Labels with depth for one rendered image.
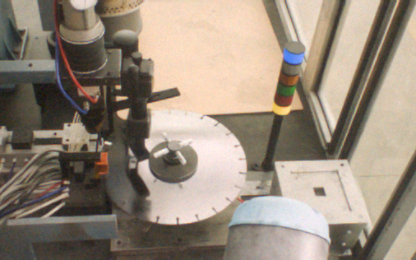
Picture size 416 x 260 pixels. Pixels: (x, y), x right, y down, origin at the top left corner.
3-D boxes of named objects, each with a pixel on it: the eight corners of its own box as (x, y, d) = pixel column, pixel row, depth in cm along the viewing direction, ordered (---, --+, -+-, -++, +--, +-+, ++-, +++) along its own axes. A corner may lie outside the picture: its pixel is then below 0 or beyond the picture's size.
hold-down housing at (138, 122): (155, 125, 109) (154, 47, 94) (151, 143, 106) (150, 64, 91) (128, 123, 109) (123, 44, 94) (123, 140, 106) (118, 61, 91)
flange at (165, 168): (207, 158, 120) (208, 150, 119) (177, 189, 114) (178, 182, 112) (168, 135, 124) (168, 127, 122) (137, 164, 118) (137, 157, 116)
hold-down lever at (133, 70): (148, 53, 94) (132, 49, 94) (144, 71, 89) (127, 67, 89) (140, 89, 99) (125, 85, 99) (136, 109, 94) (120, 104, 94)
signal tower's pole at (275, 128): (270, 163, 147) (284, 105, 131) (271, 169, 146) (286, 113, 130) (261, 163, 147) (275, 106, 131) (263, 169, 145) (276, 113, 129)
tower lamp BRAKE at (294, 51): (300, 51, 121) (303, 40, 118) (305, 64, 117) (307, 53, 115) (281, 51, 120) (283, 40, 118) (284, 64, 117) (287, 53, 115)
